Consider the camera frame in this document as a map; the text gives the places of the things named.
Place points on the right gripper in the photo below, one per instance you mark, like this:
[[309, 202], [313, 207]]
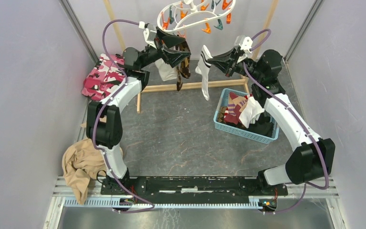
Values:
[[224, 61]]

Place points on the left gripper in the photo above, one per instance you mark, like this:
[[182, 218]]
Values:
[[174, 57]]

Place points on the white sock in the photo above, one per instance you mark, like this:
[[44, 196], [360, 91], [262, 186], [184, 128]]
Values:
[[203, 68], [166, 72], [250, 112]]

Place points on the white plastic clip hanger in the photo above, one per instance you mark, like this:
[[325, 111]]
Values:
[[195, 15]]

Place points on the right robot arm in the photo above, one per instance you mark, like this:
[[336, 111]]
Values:
[[312, 157]]

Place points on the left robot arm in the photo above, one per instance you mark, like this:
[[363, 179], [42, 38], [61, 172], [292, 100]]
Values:
[[104, 123]]

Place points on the red striped sock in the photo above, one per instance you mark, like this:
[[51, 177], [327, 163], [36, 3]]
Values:
[[234, 107]]

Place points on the blue plastic basket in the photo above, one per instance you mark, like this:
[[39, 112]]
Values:
[[223, 101]]

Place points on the pink camouflage cloth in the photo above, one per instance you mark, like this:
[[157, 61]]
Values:
[[104, 78]]

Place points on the beige cloth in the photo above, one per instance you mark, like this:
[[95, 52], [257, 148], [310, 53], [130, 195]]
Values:
[[81, 163]]

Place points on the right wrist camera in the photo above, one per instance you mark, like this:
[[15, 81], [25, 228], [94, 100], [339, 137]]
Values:
[[244, 44]]

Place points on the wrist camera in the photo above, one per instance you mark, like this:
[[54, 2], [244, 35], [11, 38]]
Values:
[[149, 33], [244, 44]]

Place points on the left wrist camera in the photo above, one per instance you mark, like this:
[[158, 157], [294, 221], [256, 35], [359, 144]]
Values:
[[149, 33]]

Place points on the wooden drying rack frame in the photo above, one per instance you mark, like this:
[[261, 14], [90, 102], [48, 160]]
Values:
[[187, 86]]

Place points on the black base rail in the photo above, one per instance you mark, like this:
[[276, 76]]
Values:
[[190, 190]]

